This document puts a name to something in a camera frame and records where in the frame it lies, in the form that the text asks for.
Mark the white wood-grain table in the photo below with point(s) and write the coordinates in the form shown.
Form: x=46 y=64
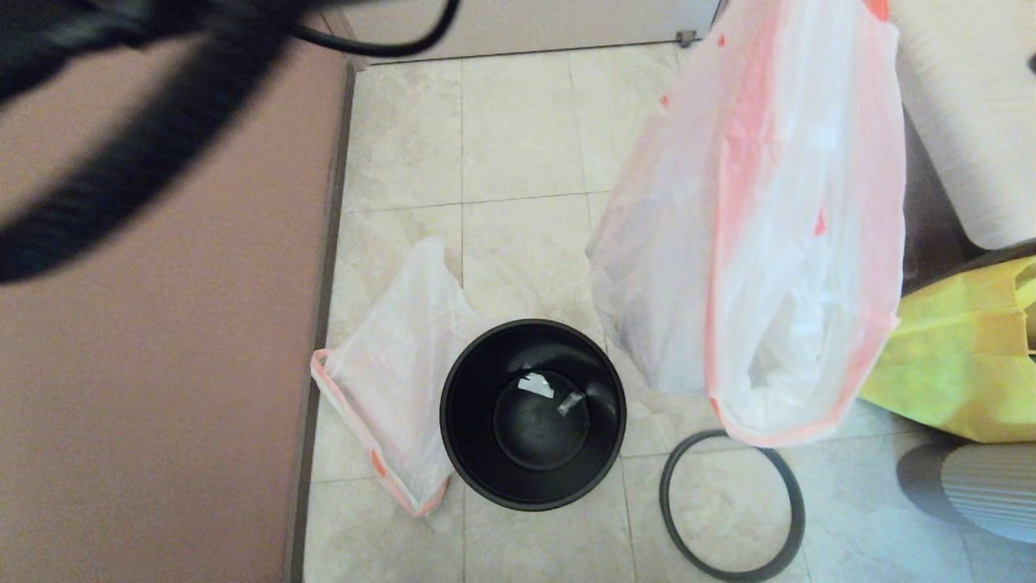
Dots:
x=971 y=121

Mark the yellow fabric bag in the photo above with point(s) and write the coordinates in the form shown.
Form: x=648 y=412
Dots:
x=963 y=364

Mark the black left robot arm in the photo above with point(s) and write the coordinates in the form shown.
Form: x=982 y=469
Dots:
x=121 y=162

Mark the white paper scrap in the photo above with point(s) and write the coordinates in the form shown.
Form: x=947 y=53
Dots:
x=536 y=386

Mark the black round trash bin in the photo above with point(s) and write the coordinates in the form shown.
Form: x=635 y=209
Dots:
x=469 y=453

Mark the white red plastic bag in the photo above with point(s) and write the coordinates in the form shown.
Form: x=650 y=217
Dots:
x=769 y=243

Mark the white door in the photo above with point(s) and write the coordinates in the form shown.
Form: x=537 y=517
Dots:
x=566 y=24

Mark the small metal door stopper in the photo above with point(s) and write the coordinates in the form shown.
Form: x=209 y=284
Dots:
x=685 y=38

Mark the small clear plastic piece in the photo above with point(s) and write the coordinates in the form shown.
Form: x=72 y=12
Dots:
x=571 y=403

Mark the white ribbed round appliance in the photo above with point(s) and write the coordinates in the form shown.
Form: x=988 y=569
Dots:
x=987 y=494

